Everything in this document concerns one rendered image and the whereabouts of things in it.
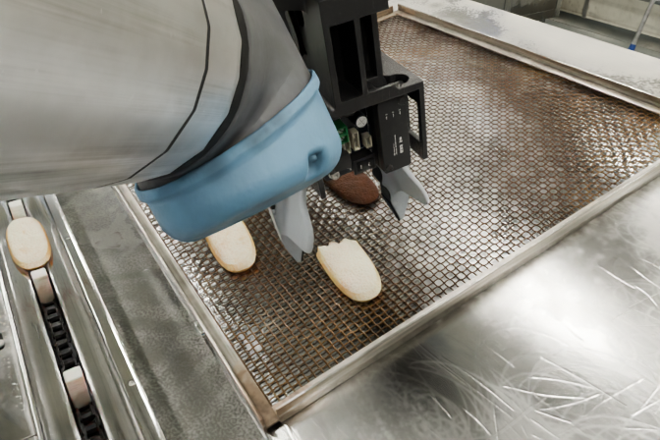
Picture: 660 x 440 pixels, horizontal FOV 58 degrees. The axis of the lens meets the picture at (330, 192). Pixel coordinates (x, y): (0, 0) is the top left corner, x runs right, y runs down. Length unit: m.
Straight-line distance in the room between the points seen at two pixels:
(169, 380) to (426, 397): 0.23
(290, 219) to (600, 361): 0.23
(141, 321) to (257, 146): 0.44
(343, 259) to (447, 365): 0.12
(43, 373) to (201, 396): 0.13
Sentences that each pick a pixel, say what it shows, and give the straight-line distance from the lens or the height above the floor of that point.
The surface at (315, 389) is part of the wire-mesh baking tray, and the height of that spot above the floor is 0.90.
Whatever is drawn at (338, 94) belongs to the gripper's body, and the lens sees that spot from 0.31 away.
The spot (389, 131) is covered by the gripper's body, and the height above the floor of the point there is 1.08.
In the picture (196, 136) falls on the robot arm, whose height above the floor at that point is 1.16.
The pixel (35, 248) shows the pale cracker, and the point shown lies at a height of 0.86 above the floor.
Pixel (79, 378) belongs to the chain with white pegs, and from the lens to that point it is 0.51.
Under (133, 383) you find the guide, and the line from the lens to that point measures 0.50.
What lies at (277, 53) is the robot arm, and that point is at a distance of 0.20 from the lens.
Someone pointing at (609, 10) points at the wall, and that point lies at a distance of 4.54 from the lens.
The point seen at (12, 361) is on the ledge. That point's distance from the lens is 0.55.
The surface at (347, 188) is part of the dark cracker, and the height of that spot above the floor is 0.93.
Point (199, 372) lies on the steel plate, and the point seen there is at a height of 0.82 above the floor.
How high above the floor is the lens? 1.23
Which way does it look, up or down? 32 degrees down
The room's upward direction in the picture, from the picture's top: straight up
